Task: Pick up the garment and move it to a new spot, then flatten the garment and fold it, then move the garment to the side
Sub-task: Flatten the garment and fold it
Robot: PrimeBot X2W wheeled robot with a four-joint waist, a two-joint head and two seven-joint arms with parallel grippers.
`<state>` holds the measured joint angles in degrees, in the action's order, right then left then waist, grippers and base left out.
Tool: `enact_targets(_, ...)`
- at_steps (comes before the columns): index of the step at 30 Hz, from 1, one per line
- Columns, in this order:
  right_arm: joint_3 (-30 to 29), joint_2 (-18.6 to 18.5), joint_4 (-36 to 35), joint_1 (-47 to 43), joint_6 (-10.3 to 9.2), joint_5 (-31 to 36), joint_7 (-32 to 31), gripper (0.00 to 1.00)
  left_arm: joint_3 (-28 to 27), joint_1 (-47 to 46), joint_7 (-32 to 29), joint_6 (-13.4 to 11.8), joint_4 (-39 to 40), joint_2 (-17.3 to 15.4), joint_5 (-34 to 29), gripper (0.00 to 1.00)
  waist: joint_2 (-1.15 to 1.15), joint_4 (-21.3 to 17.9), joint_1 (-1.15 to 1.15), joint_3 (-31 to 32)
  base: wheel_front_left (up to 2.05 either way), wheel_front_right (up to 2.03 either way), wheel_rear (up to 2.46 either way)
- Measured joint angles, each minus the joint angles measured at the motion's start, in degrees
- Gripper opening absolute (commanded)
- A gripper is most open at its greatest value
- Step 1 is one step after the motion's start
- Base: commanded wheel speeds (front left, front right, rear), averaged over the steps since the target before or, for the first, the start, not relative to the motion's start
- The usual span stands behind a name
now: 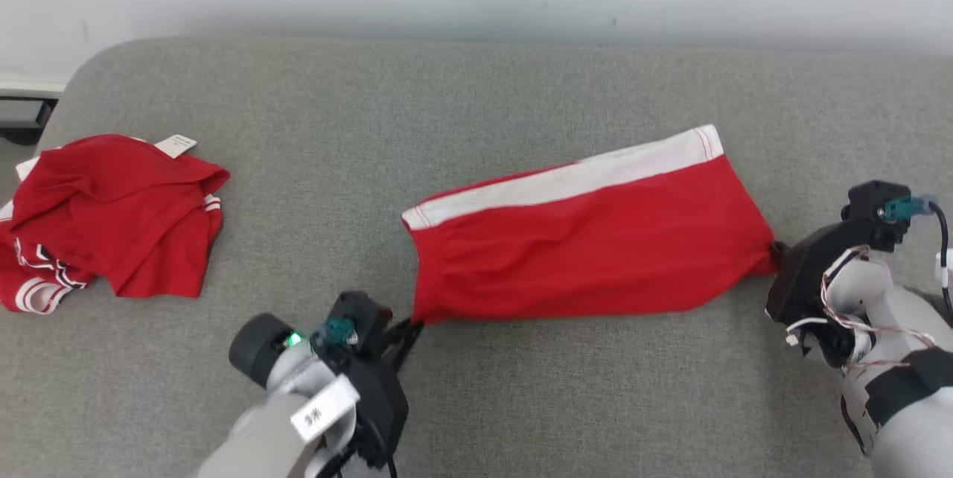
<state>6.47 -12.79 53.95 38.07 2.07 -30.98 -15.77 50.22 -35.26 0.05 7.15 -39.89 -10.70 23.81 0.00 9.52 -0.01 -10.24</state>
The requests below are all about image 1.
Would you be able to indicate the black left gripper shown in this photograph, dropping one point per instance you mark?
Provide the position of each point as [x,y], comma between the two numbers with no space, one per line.
[383,403]

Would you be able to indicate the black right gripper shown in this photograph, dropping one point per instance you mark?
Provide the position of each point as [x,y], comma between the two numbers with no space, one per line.
[800,277]

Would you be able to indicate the red shorts white trim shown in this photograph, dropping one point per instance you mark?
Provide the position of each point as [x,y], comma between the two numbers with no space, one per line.
[595,247]

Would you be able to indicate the red Bulls 23 jersey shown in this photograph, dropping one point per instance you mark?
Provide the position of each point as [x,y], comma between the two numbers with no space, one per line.
[112,217]

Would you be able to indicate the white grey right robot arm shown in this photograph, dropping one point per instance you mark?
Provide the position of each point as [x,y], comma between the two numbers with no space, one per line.
[901,322]

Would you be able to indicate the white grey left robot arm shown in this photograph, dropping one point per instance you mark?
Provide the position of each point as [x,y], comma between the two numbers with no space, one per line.
[260,433]

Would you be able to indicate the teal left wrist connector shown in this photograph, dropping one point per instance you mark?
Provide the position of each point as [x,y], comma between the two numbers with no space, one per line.
[339,329]

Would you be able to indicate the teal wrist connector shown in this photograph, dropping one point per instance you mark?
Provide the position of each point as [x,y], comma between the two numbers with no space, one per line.
[339,329]
[904,208]

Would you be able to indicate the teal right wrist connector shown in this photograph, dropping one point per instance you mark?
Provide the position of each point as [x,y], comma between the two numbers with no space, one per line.
[904,208]

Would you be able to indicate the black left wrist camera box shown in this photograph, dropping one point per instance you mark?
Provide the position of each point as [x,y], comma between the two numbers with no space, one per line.
[365,314]

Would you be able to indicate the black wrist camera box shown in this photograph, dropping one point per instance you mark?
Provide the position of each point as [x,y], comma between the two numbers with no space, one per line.
[365,314]
[867,202]

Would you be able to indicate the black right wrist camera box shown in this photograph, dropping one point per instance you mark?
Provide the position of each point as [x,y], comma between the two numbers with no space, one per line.
[867,202]

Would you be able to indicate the white wall baseboard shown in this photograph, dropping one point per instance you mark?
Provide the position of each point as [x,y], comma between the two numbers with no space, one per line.
[22,85]

